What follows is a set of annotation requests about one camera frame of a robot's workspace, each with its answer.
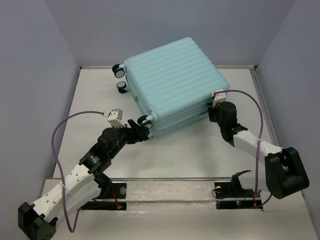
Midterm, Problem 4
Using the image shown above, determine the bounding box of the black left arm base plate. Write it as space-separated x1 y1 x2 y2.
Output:
80 182 127 211

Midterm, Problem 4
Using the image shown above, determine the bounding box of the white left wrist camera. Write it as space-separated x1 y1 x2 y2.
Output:
103 108 126 129

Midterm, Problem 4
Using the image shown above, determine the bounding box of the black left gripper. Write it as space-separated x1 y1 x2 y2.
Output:
108 119 149 159

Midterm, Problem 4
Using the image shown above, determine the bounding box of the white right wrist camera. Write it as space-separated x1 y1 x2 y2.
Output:
211 89 227 108

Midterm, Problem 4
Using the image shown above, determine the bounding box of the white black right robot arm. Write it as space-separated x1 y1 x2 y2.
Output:
207 101 310 199

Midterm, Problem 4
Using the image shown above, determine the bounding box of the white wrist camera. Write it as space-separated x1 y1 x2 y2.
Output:
211 89 227 108
103 108 126 129

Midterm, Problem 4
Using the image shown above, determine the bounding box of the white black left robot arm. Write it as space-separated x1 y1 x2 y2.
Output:
18 118 153 240

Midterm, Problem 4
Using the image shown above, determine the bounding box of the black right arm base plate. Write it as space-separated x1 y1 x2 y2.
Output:
211 181 263 210

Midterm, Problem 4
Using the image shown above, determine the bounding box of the light blue hard-shell suitcase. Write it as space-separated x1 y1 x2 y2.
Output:
112 37 230 137

